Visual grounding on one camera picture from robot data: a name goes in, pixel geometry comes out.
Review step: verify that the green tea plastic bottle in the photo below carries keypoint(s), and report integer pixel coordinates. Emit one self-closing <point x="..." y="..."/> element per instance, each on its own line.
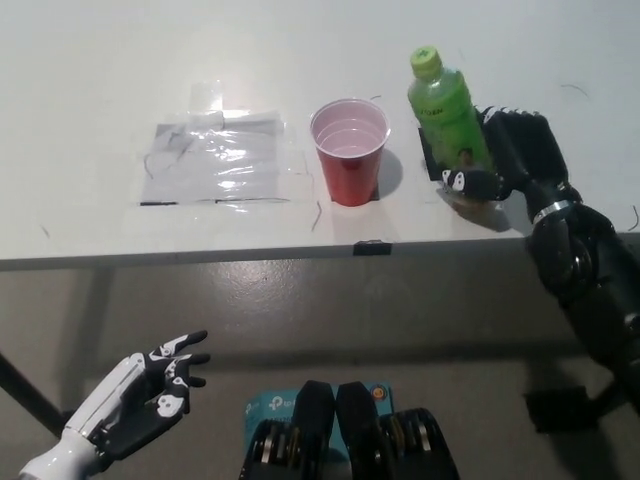
<point x="445" y="115"/>

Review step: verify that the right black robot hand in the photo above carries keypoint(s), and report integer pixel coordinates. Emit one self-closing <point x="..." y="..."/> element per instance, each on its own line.
<point x="530" y="150"/>

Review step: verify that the clear plastic sheet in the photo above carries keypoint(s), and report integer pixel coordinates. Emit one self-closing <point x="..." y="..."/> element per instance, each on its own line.
<point x="215" y="165"/>

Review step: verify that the clear tape strip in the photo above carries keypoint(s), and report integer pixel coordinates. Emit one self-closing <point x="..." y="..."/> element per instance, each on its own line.
<point x="206" y="100"/>

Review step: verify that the teal cardboard router box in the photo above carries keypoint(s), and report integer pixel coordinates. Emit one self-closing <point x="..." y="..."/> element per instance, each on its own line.
<point x="267" y="406"/>

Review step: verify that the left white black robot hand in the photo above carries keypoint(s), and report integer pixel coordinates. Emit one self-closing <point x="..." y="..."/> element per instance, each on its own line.
<point x="135" y="400"/>

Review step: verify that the small black tape piece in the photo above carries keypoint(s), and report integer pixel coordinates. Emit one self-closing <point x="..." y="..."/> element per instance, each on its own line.
<point x="371" y="248"/>

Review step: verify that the black table leg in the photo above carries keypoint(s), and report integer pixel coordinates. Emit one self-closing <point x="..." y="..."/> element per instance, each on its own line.
<point x="25" y="390"/>

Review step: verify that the red plastic cup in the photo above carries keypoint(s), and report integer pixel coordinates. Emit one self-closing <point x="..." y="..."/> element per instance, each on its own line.
<point x="350" y="175"/>

